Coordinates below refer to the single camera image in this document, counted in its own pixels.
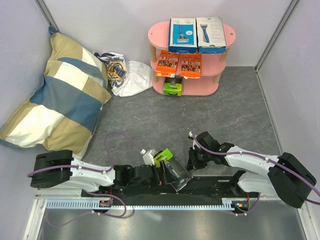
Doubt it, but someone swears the blue razor box clear front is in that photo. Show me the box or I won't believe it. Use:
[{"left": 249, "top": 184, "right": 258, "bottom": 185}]
[{"left": 168, "top": 18, "right": 198, "bottom": 54}]

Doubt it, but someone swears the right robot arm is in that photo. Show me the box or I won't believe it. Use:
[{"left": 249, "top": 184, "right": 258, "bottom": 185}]
[{"left": 187, "top": 131, "right": 320, "bottom": 209}]

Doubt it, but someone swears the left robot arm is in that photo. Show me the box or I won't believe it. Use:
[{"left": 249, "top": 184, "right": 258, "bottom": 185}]
[{"left": 27, "top": 149, "right": 169, "bottom": 197}]

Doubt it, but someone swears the striped blue beige pillow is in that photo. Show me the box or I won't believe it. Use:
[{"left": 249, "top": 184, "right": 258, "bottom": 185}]
[{"left": 0, "top": 26, "right": 111, "bottom": 160}]

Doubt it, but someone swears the black green razor box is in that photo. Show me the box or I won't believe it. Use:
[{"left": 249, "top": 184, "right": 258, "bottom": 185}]
[{"left": 154, "top": 148, "right": 193, "bottom": 192}]

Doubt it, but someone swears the orange razor box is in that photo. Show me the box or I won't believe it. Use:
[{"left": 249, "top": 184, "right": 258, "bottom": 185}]
[
  {"left": 180, "top": 53, "right": 202, "bottom": 79},
  {"left": 155, "top": 50, "right": 180, "bottom": 78}
]

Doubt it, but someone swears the white blue razor box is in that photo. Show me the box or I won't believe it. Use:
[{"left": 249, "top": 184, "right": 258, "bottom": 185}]
[{"left": 196, "top": 17, "right": 227, "bottom": 54}]

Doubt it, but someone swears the green black razor pack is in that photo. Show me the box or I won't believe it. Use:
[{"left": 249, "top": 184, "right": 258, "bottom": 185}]
[{"left": 163, "top": 76, "right": 183, "bottom": 96}]

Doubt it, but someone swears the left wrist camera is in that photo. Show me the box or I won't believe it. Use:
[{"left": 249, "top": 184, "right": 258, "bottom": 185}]
[{"left": 140, "top": 149, "right": 157, "bottom": 166}]

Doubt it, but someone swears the pink three-tier shelf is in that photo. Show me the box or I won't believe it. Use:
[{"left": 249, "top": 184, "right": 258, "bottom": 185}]
[{"left": 148, "top": 21, "right": 236, "bottom": 96}]

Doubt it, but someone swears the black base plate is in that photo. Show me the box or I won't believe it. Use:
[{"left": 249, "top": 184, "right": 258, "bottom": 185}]
[{"left": 95, "top": 175, "right": 259, "bottom": 206}]

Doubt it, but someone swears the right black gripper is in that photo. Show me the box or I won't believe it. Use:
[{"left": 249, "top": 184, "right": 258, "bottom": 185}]
[{"left": 185, "top": 146, "right": 211, "bottom": 173}]

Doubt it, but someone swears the grey cable duct rail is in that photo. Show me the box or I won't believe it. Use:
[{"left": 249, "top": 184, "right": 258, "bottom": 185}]
[{"left": 46, "top": 199, "right": 235, "bottom": 211}]

